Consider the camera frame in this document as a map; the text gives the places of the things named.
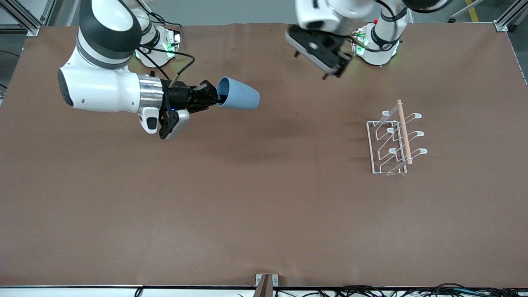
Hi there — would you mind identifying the blue plastic cup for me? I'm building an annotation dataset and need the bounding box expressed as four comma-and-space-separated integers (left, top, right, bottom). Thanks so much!
217, 76, 261, 110

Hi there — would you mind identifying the black right arm wrist cable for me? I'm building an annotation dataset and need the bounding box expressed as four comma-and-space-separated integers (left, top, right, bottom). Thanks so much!
138, 43, 196, 89

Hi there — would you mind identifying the white thin tube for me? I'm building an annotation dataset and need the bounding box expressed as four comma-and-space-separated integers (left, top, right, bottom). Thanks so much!
449, 0, 486, 23

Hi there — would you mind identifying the white wire cup holder rack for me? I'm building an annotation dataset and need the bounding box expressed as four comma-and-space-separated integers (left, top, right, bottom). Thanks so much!
366, 99, 428, 177

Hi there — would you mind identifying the black cable bundle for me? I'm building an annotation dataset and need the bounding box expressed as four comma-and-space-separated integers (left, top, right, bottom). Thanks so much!
272, 283, 528, 297

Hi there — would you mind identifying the black right arm base cable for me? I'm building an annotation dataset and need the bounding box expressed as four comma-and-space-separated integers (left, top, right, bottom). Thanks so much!
146, 12, 183, 44

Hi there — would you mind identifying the aluminium frame profile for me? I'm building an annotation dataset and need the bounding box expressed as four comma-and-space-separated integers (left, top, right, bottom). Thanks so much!
494, 0, 528, 33
40, 0, 57, 26
0, 0, 40, 37

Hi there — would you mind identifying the brown mounting bar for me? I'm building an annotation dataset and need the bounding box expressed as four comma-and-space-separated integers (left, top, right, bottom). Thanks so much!
252, 274, 273, 297

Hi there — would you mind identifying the brown table mat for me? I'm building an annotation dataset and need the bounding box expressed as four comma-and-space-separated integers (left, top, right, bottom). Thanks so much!
0, 21, 528, 288

